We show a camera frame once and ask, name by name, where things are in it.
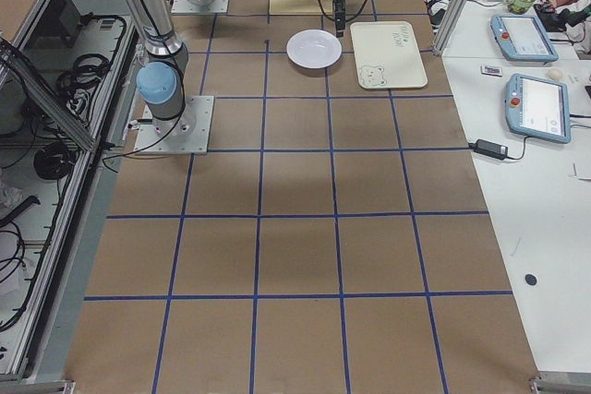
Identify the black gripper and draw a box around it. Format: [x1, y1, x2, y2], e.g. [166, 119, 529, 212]
[332, 0, 346, 38]

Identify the white round plate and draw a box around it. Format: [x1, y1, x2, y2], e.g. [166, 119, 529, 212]
[286, 30, 342, 69]

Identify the cream rectangular tray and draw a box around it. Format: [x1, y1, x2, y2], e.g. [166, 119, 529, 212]
[350, 21, 428, 90]

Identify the bamboo cutting board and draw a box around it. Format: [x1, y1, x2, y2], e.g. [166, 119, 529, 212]
[269, 0, 332, 16]

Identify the small white card box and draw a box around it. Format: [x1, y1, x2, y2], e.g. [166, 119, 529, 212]
[480, 65, 503, 78]

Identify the far teach pendant tablet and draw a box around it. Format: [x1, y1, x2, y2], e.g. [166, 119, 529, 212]
[489, 15, 559, 63]

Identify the teach pendant tablet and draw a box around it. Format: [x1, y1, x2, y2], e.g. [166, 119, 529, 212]
[504, 74, 572, 144]
[489, 15, 559, 63]

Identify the black power adapter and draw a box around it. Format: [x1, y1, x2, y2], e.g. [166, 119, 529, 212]
[468, 139, 508, 161]

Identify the near teach pendant tablet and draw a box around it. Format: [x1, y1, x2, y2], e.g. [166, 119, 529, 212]
[504, 74, 572, 144]

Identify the beige egg-shaped object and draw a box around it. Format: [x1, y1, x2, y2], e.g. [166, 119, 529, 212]
[546, 67, 563, 81]

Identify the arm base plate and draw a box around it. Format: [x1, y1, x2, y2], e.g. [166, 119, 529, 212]
[171, 0, 229, 16]
[133, 96, 214, 155]

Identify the black coiled cable bundle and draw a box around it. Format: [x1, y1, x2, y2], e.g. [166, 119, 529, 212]
[32, 140, 75, 182]

